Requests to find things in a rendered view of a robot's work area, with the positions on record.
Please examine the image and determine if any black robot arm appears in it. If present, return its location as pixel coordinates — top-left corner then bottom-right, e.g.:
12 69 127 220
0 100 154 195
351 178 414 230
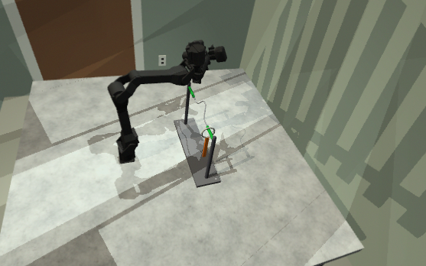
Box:
107 40 208 164

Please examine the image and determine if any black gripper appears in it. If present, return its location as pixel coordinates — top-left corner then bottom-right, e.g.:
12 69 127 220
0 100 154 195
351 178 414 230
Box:
182 45 227 70

